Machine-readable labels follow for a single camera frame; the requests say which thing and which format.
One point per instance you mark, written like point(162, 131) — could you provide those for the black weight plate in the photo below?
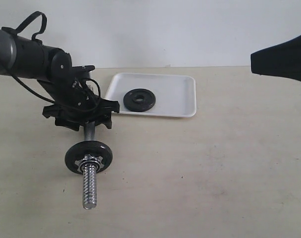
point(139, 100)
point(77, 153)

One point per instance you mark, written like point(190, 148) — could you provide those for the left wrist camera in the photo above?
point(83, 71)

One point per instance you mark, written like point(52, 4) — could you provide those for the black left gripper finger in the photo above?
point(61, 118)
point(103, 112)

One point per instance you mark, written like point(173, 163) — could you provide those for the chrome star collar nut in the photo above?
point(89, 159)

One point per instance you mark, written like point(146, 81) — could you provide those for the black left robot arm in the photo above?
point(29, 59)

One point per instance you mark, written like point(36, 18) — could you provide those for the white plastic tray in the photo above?
point(175, 95)

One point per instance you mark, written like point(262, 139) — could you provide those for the chrome threaded dumbbell bar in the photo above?
point(89, 173)

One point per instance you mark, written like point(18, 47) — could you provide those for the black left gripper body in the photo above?
point(71, 93)

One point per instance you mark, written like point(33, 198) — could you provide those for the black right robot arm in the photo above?
point(282, 60)

